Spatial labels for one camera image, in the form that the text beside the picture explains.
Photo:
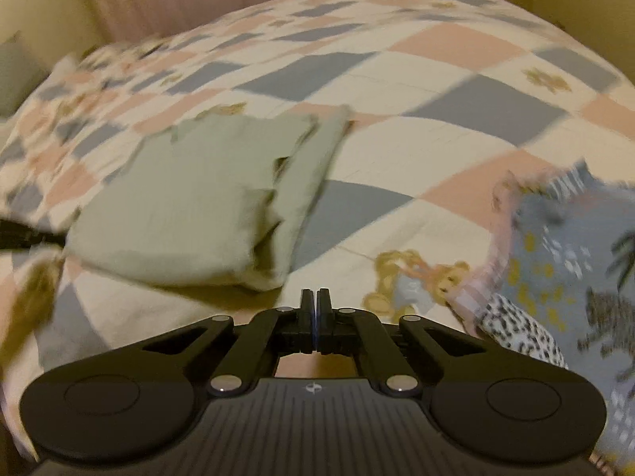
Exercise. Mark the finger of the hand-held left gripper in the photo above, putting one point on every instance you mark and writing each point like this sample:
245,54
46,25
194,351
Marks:
20,235

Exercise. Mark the sage green garment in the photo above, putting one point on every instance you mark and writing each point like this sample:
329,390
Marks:
188,208

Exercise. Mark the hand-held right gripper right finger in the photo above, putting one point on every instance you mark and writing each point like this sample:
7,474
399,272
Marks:
323,318

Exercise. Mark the black spotted white cloth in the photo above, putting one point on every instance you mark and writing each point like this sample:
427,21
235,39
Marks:
516,337

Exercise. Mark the checkered patchwork bedspread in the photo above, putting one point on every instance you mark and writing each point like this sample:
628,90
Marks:
397,124

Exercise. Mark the blue animal print cloth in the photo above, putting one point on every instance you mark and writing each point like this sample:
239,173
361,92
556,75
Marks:
570,267

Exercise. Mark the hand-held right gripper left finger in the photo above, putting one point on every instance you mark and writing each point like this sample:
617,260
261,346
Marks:
307,318

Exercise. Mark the grey green pillow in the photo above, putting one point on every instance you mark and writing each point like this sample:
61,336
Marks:
17,72

